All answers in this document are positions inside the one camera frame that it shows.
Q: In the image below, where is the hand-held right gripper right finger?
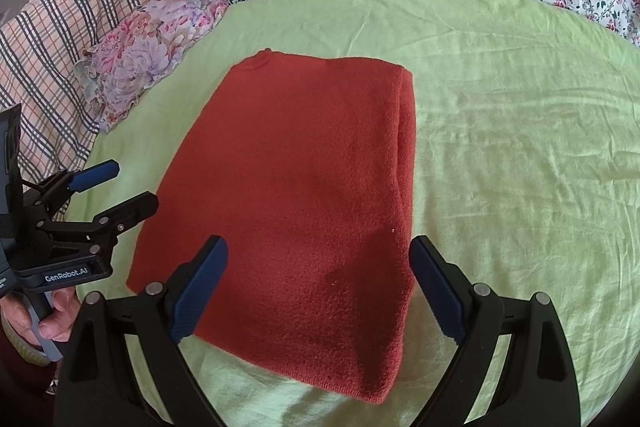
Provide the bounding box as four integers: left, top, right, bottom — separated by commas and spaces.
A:
409, 234, 583, 427

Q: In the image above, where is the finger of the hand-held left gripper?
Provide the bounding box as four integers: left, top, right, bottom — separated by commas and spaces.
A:
25, 159, 121, 218
37, 191, 160, 258

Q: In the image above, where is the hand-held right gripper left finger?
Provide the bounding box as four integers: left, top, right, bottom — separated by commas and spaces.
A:
52, 234, 229, 427

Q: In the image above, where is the red knit sweater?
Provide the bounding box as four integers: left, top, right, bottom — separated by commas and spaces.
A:
126, 48, 417, 405

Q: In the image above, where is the person's left forearm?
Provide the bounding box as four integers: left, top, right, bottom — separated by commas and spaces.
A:
0, 314, 63, 427

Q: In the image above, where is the person's left hand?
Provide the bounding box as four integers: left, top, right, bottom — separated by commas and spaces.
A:
0, 287, 83, 343

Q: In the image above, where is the purple pink floral pillow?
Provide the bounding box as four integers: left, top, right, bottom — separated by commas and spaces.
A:
75, 0, 231, 135

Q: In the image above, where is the beige plaid blanket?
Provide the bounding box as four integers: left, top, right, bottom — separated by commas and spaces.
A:
0, 0, 186, 223

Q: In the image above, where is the light green bed sheet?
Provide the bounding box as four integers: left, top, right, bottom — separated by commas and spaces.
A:
65, 0, 640, 427

